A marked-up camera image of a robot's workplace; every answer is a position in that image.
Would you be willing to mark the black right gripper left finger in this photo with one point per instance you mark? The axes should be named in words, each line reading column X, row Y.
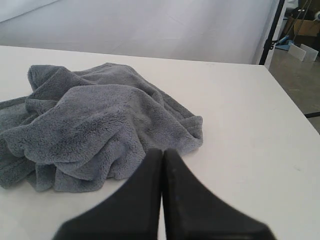
column 130, row 213

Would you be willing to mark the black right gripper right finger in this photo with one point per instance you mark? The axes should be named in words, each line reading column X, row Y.
column 192, row 212

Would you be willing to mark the grey fluffy towel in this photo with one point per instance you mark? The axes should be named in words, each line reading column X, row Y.
column 78, row 128

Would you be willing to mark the white backdrop cloth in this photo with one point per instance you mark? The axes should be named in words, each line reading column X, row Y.
column 228, row 31

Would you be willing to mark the blue stand base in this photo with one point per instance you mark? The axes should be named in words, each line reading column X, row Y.
column 284, row 43

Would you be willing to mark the white panel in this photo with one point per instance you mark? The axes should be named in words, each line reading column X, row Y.
column 303, row 53

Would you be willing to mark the cardboard box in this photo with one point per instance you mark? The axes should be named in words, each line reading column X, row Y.
column 309, row 28

